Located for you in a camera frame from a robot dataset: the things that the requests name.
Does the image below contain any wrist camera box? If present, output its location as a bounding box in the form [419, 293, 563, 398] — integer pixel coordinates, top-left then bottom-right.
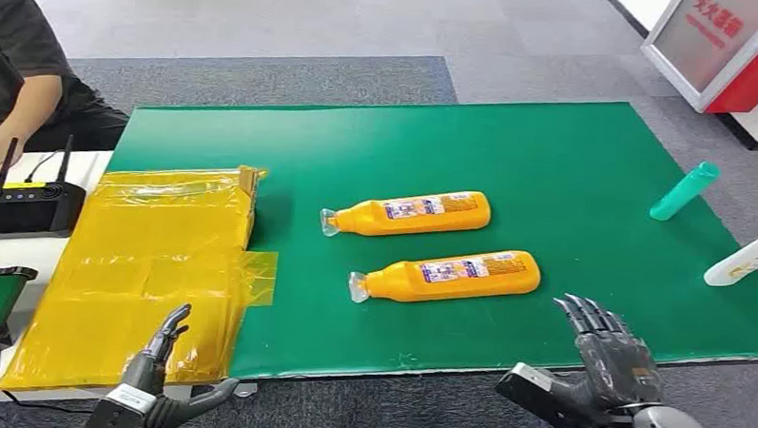
[494, 360, 608, 428]
[83, 381, 159, 428]

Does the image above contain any green table mat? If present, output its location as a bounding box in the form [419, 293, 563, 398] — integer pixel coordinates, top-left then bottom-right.
[98, 84, 758, 399]

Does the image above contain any black remote controller with antennas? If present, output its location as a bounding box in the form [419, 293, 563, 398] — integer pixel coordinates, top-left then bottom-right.
[0, 132, 89, 245]

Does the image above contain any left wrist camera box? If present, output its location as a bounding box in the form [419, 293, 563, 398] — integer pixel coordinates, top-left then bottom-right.
[83, 381, 159, 428]

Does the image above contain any black device cable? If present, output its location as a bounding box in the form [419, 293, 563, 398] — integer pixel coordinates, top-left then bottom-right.
[0, 349, 96, 418]

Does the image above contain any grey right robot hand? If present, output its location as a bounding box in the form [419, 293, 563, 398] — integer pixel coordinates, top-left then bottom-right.
[548, 292, 669, 420]

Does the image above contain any teal plastic bottle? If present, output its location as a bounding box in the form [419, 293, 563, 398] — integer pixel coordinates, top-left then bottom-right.
[648, 159, 722, 224]

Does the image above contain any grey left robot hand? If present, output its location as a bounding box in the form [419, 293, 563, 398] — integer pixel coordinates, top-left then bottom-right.
[117, 302, 243, 428]

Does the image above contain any white plastic bottle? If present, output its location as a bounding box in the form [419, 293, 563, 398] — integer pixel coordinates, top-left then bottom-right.
[703, 224, 758, 289]

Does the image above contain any orange bottle with clear cap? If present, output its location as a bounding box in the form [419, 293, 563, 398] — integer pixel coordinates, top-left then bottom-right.
[347, 244, 543, 311]
[319, 185, 493, 243]

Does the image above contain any red and white cabinet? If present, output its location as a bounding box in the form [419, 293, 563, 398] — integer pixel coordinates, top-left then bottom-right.
[637, 0, 758, 117]

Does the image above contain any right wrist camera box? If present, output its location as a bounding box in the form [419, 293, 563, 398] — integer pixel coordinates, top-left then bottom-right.
[494, 360, 608, 428]

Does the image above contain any person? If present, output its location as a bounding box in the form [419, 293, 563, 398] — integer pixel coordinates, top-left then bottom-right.
[0, 0, 134, 178]

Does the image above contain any yellow tape-wrapped cardboard box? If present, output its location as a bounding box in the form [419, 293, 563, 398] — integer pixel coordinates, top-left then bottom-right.
[0, 156, 282, 401]

